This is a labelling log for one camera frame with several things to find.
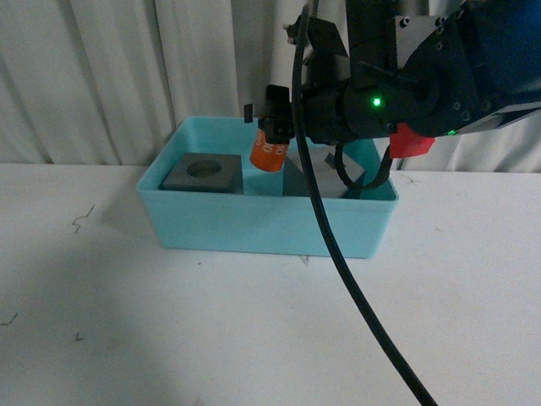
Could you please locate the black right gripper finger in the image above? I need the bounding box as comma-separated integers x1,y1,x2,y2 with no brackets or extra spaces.
243,103,254,123

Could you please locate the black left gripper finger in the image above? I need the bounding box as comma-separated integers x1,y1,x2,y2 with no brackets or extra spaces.
258,85,295,144

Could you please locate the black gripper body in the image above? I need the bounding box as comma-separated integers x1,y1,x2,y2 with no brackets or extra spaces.
287,6,438,145

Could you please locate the orange cylinder with white numbers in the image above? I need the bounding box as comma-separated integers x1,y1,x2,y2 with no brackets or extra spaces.
249,129,289,173

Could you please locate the gray cube with rectangular slot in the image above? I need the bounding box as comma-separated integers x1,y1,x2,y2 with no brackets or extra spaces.
282,146,365,200

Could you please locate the gray cube with round hole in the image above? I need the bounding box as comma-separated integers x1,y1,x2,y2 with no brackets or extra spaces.
160,152,243,195

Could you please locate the light blue plastic box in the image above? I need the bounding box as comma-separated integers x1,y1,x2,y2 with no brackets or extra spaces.
136,117,399,258

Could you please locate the red connector block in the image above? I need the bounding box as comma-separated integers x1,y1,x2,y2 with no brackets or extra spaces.
390,123,435,159

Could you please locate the white curtain backdrop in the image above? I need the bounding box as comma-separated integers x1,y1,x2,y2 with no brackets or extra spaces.
0,0,541,173

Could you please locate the black cable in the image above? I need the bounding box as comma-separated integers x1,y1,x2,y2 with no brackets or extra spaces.
291,0,439,406

